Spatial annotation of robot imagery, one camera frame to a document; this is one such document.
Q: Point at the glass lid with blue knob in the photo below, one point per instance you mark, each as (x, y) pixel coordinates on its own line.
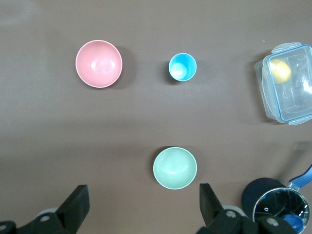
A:
(280, 202)

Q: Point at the pink bowl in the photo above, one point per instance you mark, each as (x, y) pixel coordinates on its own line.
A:
(98, 64)

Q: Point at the pale green bowl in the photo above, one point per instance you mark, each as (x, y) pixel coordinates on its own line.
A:
(174, 168)

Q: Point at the clear lidded plastic container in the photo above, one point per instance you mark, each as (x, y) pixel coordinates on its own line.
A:
(292, 97)

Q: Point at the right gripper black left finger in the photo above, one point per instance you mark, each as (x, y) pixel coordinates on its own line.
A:
(73, 214)

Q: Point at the yellow lemon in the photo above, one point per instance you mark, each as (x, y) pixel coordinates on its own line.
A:
(281, 72)

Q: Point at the brown table cloth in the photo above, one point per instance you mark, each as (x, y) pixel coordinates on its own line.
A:
(73, 134)

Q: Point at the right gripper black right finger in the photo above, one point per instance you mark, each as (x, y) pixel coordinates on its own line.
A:
(212, 214)

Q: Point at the light blue cup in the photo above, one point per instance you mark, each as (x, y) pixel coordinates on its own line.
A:
(182, 67)

